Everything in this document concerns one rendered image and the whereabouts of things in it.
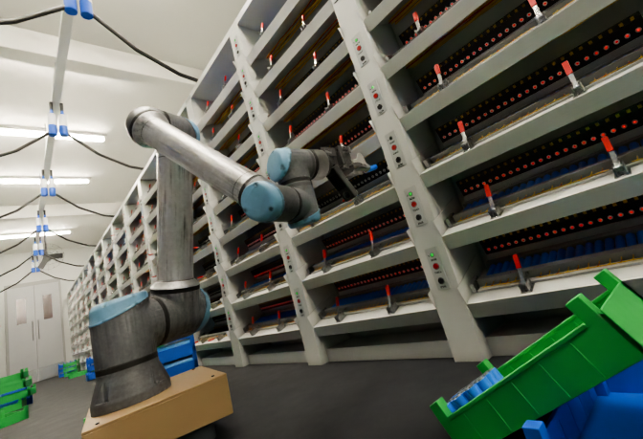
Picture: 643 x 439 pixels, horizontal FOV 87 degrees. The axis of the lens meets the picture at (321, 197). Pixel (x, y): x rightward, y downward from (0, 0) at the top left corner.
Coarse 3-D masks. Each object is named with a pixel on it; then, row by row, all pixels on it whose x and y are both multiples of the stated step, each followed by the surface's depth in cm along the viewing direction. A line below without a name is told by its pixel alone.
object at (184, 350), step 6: (192, 342) 164; (174, 348) 160; (180, 348) 161; (186, 348) 162; (192, 348) 164; (162, 354) 158; (168, 354) 159; (174, 354) 160; (180, 354) 161; (186, 354) 162; (162, 360) 157; (168, 360) 158; (174, 360) 159
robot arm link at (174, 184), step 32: (192, 128) 116; (160, 160) 111; (160, 192) 109; (160, 224) 108; (192, 224) 114; (160, 256) 107; (192, 256) 113; (160, 288) 104; (192, 288) 108; (192, 320) 107
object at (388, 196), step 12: (384, 192) 113; (396, 192) 110; (336, 204) 153; (360, 204) 121; (372, 204) 117; (384, 204) 114; (336, 216) 130; (348, 216) 126; (360, 216) 123; (288, 228) 153; (312, 228) 140; (324, 228) 136; (336, 228) 132; (300, 240) 148
